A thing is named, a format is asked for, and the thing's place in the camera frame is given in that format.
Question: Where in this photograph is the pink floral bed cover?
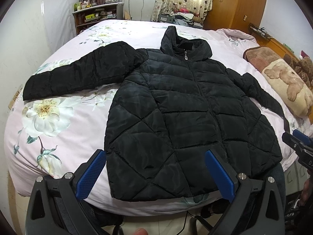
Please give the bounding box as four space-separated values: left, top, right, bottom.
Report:
4 20 312 216

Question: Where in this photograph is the clothes pile by window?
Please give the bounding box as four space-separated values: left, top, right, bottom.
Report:
157 11 203 29

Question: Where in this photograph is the black puffer jacket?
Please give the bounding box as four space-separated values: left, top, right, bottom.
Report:
23 26 284 202

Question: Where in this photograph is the wooden headboard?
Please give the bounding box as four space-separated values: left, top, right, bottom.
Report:
248 23 300 61

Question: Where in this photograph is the orange wooden wardrobe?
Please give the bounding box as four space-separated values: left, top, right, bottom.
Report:
203 0 266 33

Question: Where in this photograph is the brown teddy bear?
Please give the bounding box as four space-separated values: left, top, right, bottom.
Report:
283 54 313 90

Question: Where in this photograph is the dark wooden shelf unit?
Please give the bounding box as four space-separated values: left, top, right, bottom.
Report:
72 2 124 35

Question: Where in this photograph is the brown bear print blanket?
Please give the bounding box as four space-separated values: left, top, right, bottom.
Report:
243 47 312 118

